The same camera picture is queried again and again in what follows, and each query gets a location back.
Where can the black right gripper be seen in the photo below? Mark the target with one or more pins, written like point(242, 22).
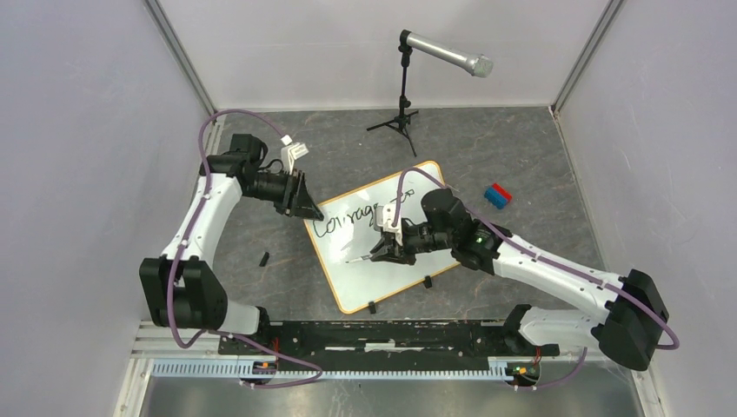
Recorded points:
point(388, 248)

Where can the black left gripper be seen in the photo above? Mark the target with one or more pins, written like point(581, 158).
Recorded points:
point(297, 186)

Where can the white black whiteboard marker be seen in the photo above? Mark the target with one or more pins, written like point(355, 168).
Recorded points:
point(360, 258)

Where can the yellow framed whiteboard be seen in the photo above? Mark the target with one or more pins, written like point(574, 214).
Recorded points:
point(347, 232)

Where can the black marker cap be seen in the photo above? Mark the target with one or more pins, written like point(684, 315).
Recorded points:
point(264, 260)

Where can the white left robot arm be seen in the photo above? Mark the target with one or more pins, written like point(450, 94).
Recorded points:
point(180, 287)

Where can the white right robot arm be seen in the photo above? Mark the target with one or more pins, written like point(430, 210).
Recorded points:
point(623, 316)

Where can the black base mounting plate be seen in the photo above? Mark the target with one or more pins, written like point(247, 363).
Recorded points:
point(425, 345)

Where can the black microphone tripod stand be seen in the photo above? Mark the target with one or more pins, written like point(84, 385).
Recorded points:
point(402, 120)

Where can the blue red toy brick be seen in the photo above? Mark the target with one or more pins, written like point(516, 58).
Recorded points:
point(497, 196)

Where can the silver microphone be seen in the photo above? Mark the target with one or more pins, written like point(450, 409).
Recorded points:
point(476, 65)

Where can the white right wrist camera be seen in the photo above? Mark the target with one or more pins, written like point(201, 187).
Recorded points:
point(388, 221)

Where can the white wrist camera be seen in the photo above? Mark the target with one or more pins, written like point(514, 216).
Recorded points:
point(388, 221)
point(291, 152)

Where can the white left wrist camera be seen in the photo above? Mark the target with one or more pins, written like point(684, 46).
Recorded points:
point(291, 152)

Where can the white slotted cable duct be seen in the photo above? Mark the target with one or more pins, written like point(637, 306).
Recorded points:
point(247, 370)

